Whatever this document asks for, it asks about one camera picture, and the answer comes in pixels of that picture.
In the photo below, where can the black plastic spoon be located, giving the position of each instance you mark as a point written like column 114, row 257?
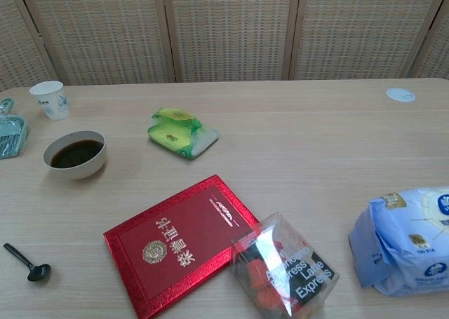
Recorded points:
column 39, row 273

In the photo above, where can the clear coffee capsule box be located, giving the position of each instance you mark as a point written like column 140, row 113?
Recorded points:
column 298, row 270

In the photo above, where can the white bowl of dark liquid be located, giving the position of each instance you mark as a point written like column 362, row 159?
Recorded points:
column 80, row 168

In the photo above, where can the green snack packet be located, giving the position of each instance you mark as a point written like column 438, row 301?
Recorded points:
column 172, row 136

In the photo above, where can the red certificate book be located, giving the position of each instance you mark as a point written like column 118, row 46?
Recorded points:
column 182, row 235

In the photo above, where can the woven wooden screen panel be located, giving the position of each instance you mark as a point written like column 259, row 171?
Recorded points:
column 231, row 31
column 14, row 45
column 105, row 35
column 361, row 31
column 438, row 45

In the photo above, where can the white printed paper cup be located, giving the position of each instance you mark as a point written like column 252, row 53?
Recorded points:
column 52, row 105

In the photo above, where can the white round grommet cover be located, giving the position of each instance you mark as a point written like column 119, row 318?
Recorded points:
column 400, row 94

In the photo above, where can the blue wet wipes pack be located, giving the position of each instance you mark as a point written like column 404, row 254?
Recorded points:
column 403, row 235

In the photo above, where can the teal dustpan and brush set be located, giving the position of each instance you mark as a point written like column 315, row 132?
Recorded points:
column 10, row 136

